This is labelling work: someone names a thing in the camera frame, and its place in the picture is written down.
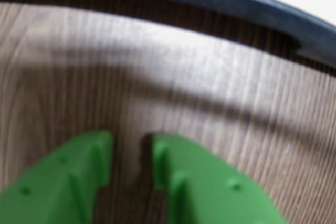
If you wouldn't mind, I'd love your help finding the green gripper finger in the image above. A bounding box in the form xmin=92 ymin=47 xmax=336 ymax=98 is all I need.
xmin=0 ymin=130 xmax=114 ymax=224
xmin=151 ymin=133 xmax=287 ymax=224

